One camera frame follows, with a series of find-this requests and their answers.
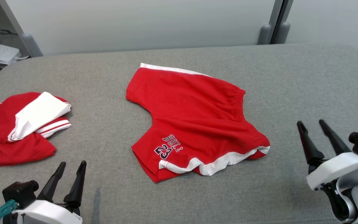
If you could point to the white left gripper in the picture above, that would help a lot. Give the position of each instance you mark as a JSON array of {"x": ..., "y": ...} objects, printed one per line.
[{"x": 47, "y": 214}]

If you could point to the red white basketball jersey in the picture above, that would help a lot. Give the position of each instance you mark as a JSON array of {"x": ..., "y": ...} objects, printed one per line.
[{"x": 14, "y": 149}]

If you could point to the white power strip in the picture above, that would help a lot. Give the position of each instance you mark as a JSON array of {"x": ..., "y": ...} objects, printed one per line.
[{"x": 5, "y": 53}]

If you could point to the teal left camera connector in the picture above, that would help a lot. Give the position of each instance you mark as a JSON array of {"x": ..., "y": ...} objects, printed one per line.
[{"x": 6, "y": 209}]

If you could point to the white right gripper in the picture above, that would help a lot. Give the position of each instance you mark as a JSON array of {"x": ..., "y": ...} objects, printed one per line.
[{"x": 337, "y": 169}]

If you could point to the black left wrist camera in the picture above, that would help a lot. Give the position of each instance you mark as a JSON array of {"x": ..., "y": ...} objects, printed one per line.
[{"x": 19, "y": 193}]

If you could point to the red white basketball shorts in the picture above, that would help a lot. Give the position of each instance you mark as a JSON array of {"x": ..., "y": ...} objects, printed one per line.
[{"x": 194, "y": 115}]

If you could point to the grey partition post with foot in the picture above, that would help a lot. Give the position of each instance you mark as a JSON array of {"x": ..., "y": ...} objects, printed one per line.
[
  {"x": 283, "y": 32},
  {"x": 264, "y": 34},
  {"x": 29, "y": 43}
]

